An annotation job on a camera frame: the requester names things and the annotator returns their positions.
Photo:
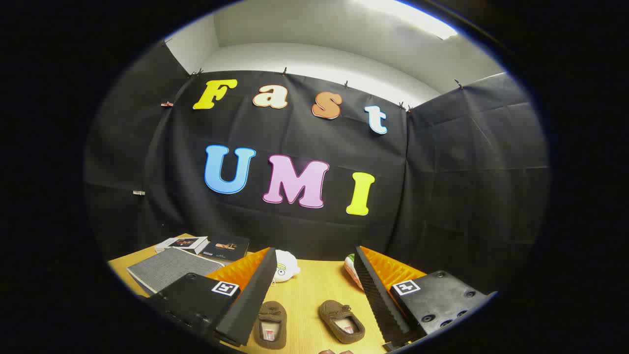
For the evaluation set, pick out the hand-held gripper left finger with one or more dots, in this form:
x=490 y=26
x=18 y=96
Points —
x=250 y=295

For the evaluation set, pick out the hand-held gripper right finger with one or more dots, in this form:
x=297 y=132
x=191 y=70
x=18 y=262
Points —
x=378 y=295

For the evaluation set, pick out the brown fuzzy shoe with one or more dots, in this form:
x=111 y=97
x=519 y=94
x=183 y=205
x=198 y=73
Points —
x=336 y=310
x=271 y=312

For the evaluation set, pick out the grey fabric storage box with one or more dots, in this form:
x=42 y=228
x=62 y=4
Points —
x=169 y=268

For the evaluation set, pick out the watermelon slice plush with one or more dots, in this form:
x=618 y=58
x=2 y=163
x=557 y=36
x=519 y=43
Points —
x=351 y=271

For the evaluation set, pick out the white plush toy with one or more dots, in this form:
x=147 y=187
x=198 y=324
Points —
x=286 y=265

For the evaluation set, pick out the dark hardcover book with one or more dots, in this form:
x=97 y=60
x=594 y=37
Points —
x=227 y=248

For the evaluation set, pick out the black backdrop cloth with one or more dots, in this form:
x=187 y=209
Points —
x=295 y=231

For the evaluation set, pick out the white portrait cover book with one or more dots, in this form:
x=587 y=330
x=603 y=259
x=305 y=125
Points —
x=183 y=243

